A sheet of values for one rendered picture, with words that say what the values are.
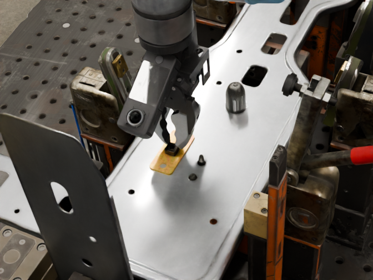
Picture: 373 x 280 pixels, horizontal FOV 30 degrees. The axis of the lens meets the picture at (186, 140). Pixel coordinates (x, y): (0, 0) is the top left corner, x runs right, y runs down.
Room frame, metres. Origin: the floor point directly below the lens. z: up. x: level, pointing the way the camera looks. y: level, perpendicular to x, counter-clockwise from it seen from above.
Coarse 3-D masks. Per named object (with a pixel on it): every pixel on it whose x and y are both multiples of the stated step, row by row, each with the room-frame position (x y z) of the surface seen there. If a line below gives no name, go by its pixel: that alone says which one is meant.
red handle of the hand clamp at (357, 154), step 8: (328, 152) 0.57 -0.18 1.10; (336, 152) 0.57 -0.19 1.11; (344, 152) 0.56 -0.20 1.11; (352, 152) 0.55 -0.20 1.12; (360, 152) 0.54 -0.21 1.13; (368, 152) 0.54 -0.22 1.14; (304, 160) 0.58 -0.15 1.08; (312, 160) 0.57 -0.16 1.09; (320, 160) 0.57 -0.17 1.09; (328, 160) 0.56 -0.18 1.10; (336, 160) 0.55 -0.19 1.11; (344, 160) 0.55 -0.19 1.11; (352, 160) 0.54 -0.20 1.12; (360, 160) 0.54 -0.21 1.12; (368, 160) 0.53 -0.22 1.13; (304, 168) 0.57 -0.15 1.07; (312, 168) 0.57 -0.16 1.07
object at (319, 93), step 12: (288, 84) 0.59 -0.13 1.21; (300, 84) 0.59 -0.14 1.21; (312, 84) 0.59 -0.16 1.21; (324, 84) 0.58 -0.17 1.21; (300, 96) 0.58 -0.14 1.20; (312, 96) 0.56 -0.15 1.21; (324, 96) 0.57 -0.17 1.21; (300, 108) 0.57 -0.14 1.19; (312, 108) 0.56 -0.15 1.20; (300, 120) 0.57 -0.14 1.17; (312, 120) 0.56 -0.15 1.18; (300, 132) 0.57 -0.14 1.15; (312, 132) 0.58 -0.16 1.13; (300, 144) 0.57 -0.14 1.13; (288, 156) 0.58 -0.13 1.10; (300, 156) 0.57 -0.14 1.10
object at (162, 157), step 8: (192, 136) 0.71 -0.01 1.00; (168, 144) 0.69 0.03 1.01; (160, 152) 0.69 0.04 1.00; (168, 152) 0.68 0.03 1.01; (176, 152) 0.68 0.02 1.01; (184, 152) 0.68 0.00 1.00; (160, 160) 0.67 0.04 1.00; (168, 160) 0.67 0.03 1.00; (176, 160) 0.67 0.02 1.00; (152, 168) 0.66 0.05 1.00; (160, 168) 0.66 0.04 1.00; (168, 168) 0.66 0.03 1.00
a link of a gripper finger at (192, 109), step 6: (186, 96) 0.67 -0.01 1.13; (192, 96) 0.67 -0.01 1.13; (186, 102) 0.67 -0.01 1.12; (192, 102) 0.66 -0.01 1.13; (186, 108) 0.67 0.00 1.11; (192, 108) 0.66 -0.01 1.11; (198, 108) 0.67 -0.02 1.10; (186, 114) 0.67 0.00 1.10; (192, 114) 0.66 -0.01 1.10; (198, 114) 0.67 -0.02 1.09; (192, 120) 0.66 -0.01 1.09; (192, 126) 0.66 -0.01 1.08
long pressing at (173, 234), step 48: (288, 0) 1.02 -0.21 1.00; (336, 0) 1.01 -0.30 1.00; (240, 48) 0.91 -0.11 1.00; (288, 48) 0.89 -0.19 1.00; (288, 96) 0.78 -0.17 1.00; (144, 144) 0.71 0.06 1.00; (192, 144) 0.70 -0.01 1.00; (240, 144) 0.69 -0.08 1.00; (288, 144) 0.68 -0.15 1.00; (144, 192) 0.62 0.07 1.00; (192, 192) 0.61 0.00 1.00; (240, 192) 0.60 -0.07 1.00; (144, 240) 0.54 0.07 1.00; (192, 240) 0.53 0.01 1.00; (240, 240) 0.52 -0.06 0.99
